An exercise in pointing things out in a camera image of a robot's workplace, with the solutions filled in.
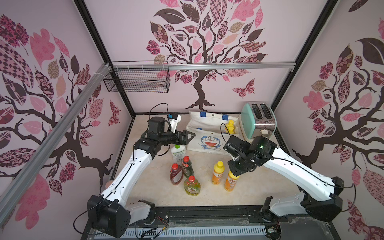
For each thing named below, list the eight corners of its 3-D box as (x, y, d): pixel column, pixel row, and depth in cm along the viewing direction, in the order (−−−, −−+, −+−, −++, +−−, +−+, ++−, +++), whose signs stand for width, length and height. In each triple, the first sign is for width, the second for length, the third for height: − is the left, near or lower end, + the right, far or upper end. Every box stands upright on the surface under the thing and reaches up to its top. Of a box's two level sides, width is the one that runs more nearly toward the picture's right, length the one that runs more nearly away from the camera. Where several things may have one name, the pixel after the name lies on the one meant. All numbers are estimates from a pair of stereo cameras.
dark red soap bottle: (173, 185, 86) (168, 171, 71) (178, 174, 90) (175, 159, 75) (178, 187, 85) (174, 174, 70) (183, 176, 89) (181, 161, 74)
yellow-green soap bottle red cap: (192, 200, 80) (191, 190, 66) (185, 192, 82) (183, 181, 68) (199, 193, 82) (199, 181, 68) (193, 186, 85) (192, 173, 71)
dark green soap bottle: (183, 176, 88) (180, 162, 74) (186, 169, 91) (184, 154, 77) (191, 178, 87) (190, 165, 73) (193, 172, 90) (193, 157, 76)
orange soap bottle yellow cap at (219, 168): (211, 185, 85) (215, 168, 67) (211, 178, 88) (214, 160, 70) (219, 185, 85) (224, 168, 67) (218, 178, 88) (223, 160, 70)
